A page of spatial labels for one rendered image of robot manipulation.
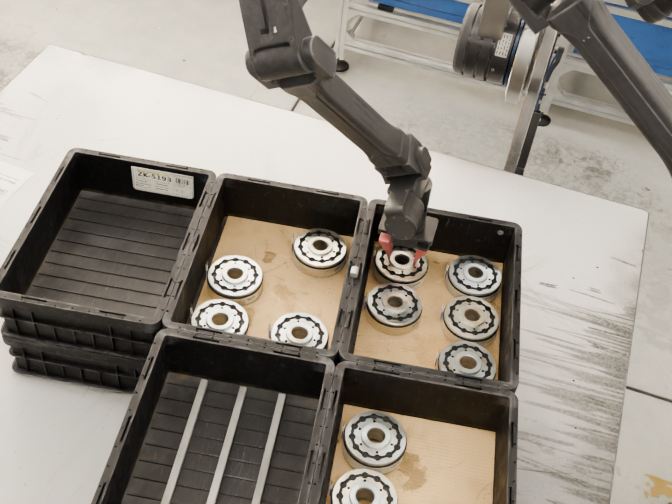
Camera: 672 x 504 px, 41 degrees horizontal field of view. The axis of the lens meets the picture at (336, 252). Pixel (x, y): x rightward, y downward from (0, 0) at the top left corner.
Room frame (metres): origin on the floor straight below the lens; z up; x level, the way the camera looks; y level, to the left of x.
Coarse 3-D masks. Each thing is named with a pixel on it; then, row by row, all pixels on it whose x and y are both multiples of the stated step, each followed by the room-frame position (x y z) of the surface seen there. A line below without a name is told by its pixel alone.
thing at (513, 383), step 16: (368, 208) 1.27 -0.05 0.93; (432, 208) 1.29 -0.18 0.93; (368, 224) 1.24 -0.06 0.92; (496, 224) 1.27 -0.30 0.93; (512, 224) 1.28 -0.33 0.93; (368, 240) 1.19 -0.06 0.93; (352, 288) 1.06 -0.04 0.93; (512, 288) 1.11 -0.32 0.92; (352, 304) 1.03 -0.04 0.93; (512, 304) 1.07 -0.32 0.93; (352, 320) 0.99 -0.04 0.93; (512, 320) 1.03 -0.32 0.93; (512, 336) 1.00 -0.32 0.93; (512, 352) 0.96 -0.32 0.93; (400, 368) 0.90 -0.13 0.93; (416, 368) 0.91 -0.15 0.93; (512, 368) 0.93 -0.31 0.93; (480, 384) 0.89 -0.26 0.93; (496, 384) 0.89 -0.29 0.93; (512, 384) 0.90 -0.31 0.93
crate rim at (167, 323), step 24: (216, 192) 1.27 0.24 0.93; (312, 192) 1.30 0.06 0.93; (336, 192) 1.31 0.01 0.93; (360, 216) 1.25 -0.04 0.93; (192, 240) 1.13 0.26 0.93; (360, 240) 1.18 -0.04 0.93; (192, 264) 1.08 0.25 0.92; (168, 312) 0.96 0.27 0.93; (216, 336) 0.92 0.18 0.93; (240, 336) 0.93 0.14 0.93; (336, 336) 0.95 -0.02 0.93; (336, 360) 0.92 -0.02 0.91
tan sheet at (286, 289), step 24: (240, 240) 1.24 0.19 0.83; (264, 240) 1.25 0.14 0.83; (288, 240) 1.26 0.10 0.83; (264, 264) 1.19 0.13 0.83; (288, 264) 1.19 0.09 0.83; (264, 288) 1.13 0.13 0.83; (288, 288) 1.13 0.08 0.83; (312, 288) 1.14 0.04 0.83; (336, 288) 1.15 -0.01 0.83; (264, 312) 1.07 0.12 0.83; (288, 312) 1.07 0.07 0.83; (312, 312) 1.08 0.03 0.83; (336, 312) 1.09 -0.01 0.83; (264, 336) 1.01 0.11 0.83
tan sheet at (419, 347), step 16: (432, 256) 1.26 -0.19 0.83; (448, 256) 1.27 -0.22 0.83; (368, 272) 1.20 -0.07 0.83; (432, 272) 1.22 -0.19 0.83; (368, 288) 1.16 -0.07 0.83; (432, 288) 1.18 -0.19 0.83; (432, 304) 1.14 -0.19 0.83; (496, 304) 1.16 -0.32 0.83; (432, 320) 1.10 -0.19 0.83; (368, 336) 1.04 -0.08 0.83; (384, 336) 1.05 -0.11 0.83; (400, 336) 1.05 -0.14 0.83; (416, 336) 1.05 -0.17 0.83; (432, 336) 1.06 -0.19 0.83; (496, 336) 1.08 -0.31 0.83; (368, 352) 1.00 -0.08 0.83; (384, 352) 1.01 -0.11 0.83; (400, 352) 1.01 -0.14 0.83; (416, 352) 1.02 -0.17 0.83; (432, 352) 1.02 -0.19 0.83; (496, 352) 1.04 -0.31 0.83; (432, 368) 0.99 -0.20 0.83; (496, 368) 1.00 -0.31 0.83
